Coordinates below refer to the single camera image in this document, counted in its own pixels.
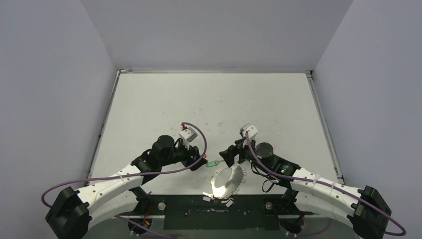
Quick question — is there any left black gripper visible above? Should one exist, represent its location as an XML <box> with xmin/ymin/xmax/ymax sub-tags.
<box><xmin>160</xmin><ymin>139</ymin><xmax>207</xmax><ymax>170</ymax></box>

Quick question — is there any green tagged key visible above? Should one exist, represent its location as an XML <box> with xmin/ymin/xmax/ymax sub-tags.
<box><xmin>206</xmin><ymin>160</ymin><xmax>224</xmax><ymax>168</ymax></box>

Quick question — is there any metal key holder ring plate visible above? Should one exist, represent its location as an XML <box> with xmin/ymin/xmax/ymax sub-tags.
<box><xmin>203</xmin><ymin>164</ymin><xmax>247</xmax><ymax>200</ymax></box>

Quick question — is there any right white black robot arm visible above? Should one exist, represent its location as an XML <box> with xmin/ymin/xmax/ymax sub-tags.
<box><xmin>219</xmin><ymin>139</ymin><xmax>392</xmax><ymax>239</ymax></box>

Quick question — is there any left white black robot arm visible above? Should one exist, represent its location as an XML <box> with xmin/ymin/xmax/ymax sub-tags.
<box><xmin>41</xmin><ymin>135</ymin><xmax>208</xmax><ymax>239</ymax></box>

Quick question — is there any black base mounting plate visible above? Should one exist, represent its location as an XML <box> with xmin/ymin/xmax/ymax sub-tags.
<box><xmin>124</xmin><ymin>194</ymin><xmax>305</xmax><ymax>231</ymax></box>

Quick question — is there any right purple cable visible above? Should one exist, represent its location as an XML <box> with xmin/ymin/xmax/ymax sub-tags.
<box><xmin>244</xmin><ymin>131</ymin><xmax>407</xmax><ymax>238</ymax></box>

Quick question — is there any purple cable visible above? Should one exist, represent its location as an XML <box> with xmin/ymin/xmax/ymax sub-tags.
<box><xmin>244</xmin><ymin>131</ymin><xmax>407</xmax><ymax>238</ymax></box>
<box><xmin>41</xmin><ymin>122</ymin><xmax>209</xmax><ymax>239</ymax></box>

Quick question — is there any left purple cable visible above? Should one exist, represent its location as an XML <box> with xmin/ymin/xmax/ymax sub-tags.
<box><xmin>41</xmin><ymin>122</ymin><xmax>209</xmax><ymax>239</ymax></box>

